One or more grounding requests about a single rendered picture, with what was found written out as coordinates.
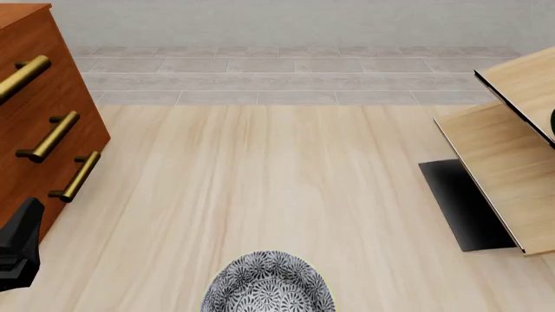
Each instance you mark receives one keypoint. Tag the red-brown wooden cabinet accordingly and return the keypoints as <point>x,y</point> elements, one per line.
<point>26,35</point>

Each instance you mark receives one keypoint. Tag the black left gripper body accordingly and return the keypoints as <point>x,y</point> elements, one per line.
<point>17,269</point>

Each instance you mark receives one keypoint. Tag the pale wooden wine rack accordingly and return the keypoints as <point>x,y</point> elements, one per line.
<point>498,156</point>

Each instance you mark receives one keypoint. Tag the black-and-white patterned bowl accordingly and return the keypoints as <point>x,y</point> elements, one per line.
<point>269,286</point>

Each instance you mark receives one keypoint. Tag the dark wine bottle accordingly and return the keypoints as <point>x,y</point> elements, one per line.
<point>553,123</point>

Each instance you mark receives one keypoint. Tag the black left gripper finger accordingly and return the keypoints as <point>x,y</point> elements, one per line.
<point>24,224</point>

